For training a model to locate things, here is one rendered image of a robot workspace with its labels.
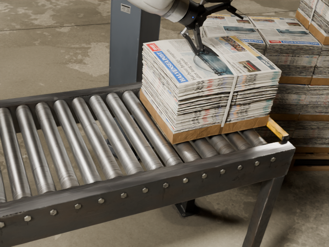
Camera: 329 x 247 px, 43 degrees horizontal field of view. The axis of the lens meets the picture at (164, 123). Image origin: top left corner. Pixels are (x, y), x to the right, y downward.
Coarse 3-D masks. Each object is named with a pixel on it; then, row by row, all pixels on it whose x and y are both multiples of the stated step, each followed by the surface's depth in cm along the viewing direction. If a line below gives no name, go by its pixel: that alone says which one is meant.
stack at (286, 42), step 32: (224, 32) 209; (256, 32) 213; (288, 32) 218; (288, 64) 212; (320, 64) 214; (288, 96) 223; (320, 96) 225; (256, 128) 234; (288, 128) 236; (320, 128) 239
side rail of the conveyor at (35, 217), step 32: (224, 160) 130; (256, 160) 133; (288, 160) 141; (64, 192) 112; (96, 192) 113; (128, 192) 117; (160, 192) 123; (192, 192) 129; (0, 224) 103; (32, 224) 108; (64, 224) 113
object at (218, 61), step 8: (192, 40) 147; (208, 56) 136; (216, 56) 137; (216, 64) 132; (224, 64) 133; (224, 72) 128; (232, 80) 128; (240, 80) 129; (224, 88) 128; (224, 96) 130; (232, 96) 132; (224, 104) 133; (232, 104) 134; (224, 112) 135; (232, 112) 137; (216, 120) 136
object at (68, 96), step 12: (120, 84) 162; (132, 84) 163; (36, 96) 149; (48, 96) 150; (60, 96) 151; (72, 96) 151; (84, 96) 152; (120, 96) 159; (12, 108) 143; (72, 108) 153; (108, 108) 160; (36, 120) 150; (96, 120) 161
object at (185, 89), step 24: (144, 48) 139; (168, 48) 138; (144, 72) 145; (168, 72) 125; (192, 72) 126; (216, 72) 127; (168, 96) 130; (192, 96) 124; (216, 96) 129; (168, 120) 133; (192, 120) 131
